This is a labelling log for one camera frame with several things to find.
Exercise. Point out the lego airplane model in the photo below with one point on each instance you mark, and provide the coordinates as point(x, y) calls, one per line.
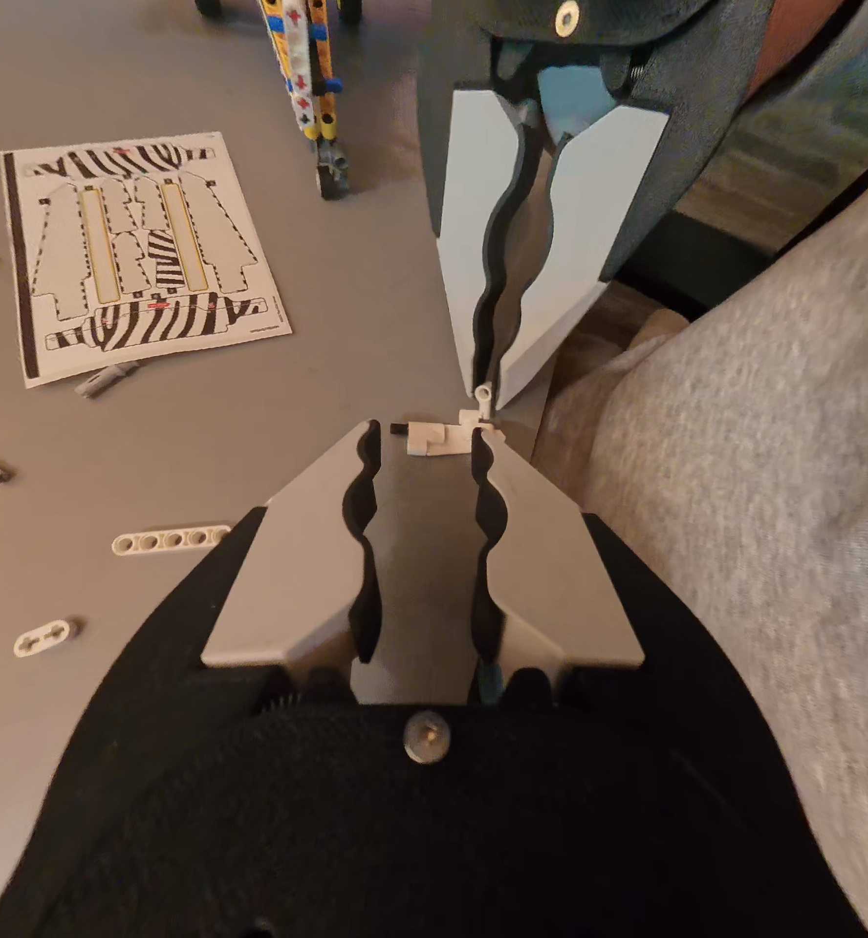
point(309, 80)

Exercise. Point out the beige cloth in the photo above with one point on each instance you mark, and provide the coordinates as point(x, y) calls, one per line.
point(610, 352)

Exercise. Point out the black table leg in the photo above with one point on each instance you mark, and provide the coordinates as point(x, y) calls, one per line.
point(690, 271)

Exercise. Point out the white lego beam with holes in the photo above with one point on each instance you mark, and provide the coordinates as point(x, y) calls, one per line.
point(170, 541)

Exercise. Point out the white lego connector assembly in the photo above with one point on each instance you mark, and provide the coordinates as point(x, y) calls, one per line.
point(434, 437)

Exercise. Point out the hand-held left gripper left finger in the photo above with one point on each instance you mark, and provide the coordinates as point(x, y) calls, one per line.
point(295, 571)

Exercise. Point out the short white lego beam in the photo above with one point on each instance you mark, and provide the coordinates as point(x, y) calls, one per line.
point(45, 637)

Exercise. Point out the zebra sticker sheet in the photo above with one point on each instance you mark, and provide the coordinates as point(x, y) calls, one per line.
point(148, 249)

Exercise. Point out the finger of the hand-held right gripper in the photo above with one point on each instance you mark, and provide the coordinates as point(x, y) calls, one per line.
point(595, 198)
point(470, 190)

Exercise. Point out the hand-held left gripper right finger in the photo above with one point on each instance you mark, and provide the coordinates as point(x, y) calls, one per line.
point(558, 579)

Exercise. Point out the light grey lego pin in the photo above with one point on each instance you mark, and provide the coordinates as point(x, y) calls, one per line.
point(104, 379)

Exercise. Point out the grey zip sweatshirt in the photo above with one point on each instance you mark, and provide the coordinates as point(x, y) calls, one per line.
point(756, 549)

